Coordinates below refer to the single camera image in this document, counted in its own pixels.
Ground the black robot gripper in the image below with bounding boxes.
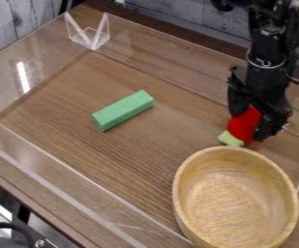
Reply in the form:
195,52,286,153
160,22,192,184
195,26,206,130
228,65,292,141

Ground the red plush strawberry toy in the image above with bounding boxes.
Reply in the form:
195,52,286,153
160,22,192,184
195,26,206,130
218,106,262,147

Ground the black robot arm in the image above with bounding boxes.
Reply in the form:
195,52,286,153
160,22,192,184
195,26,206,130
211,0,299,143

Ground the green foam block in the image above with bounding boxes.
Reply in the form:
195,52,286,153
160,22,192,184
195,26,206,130
92,90,154,132

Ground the wooden bowl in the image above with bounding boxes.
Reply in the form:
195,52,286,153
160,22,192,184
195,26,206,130
172,146,299,248

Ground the black device with knob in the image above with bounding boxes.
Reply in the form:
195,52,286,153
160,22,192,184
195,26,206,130
0,223,59,248

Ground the clear acrylic enclosure wall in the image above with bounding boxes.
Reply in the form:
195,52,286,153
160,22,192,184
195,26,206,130
0,12,299,248

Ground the black cable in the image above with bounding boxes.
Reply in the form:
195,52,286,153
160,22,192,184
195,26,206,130
0,221,34,248

